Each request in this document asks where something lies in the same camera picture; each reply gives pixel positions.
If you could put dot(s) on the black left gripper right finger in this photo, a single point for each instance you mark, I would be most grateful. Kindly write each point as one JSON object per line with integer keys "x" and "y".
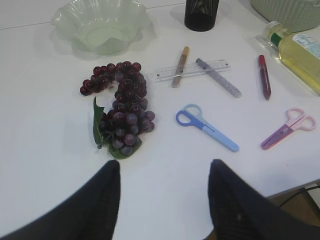
{"x": 239, "y": 212}

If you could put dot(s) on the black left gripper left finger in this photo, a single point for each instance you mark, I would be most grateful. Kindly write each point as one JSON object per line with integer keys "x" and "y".
{"x": 89, "y": 214}

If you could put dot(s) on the purple artificial grape bunch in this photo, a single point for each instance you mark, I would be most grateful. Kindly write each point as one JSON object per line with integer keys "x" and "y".
{"x": 119, "y": 128}

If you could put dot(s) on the yellow tea bottle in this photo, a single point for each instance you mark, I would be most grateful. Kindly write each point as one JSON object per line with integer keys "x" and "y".
{"x": 299, "y": 52}

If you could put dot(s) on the silver glitter pen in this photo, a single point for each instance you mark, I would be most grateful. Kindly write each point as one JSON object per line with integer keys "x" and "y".
{"x": 219, "y": 78}

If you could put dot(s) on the red glitter pen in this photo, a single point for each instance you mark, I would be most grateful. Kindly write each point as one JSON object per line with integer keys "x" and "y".
{"x": 264, "y": 77}

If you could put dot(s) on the gold glitter pen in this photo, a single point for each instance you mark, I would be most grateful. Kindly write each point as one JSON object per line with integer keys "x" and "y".
{"x": 180, "y": 67}

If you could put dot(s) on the clear plastic ruler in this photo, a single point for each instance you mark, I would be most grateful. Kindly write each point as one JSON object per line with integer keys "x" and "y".
{"x": 168, "y": 73}

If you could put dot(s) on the black mesh pen holder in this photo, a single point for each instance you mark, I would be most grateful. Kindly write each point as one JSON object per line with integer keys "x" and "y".
{"x": 200, "y": 15}

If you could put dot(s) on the green woven plastic basket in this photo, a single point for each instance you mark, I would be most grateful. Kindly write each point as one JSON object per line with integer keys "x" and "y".
{"x": 296, "y": 15}

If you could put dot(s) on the blue scissors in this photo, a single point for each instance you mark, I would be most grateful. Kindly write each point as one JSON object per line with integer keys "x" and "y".
{"x": 192, "y": 115}

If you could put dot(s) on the pink scissors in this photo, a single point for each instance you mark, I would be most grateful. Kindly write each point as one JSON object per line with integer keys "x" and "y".
{"x": 297, "y": 119}

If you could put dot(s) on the green wavy glass bowl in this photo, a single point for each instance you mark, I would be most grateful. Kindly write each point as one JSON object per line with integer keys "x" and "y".
{"x": 103, "y": 27}

